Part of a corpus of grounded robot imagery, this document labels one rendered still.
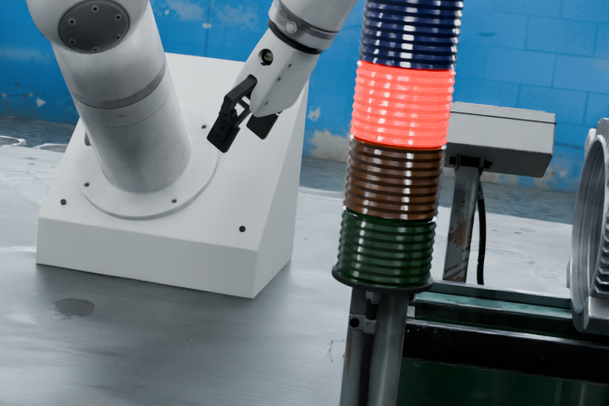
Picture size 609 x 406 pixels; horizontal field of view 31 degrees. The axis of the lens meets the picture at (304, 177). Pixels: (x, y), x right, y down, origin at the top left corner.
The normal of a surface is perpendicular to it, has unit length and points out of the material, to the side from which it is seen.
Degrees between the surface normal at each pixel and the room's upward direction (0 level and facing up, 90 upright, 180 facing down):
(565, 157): 90
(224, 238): 45
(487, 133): 58
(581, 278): 36
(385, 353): 90
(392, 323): 90
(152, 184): 129
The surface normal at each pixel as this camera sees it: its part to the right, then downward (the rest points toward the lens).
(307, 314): 0.10, -0.97
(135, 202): -0.09, -0.57
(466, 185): -0.11, 0.19
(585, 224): -0.08, -0.04
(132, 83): 0.48, 0.69
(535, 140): -0.04, -0.36
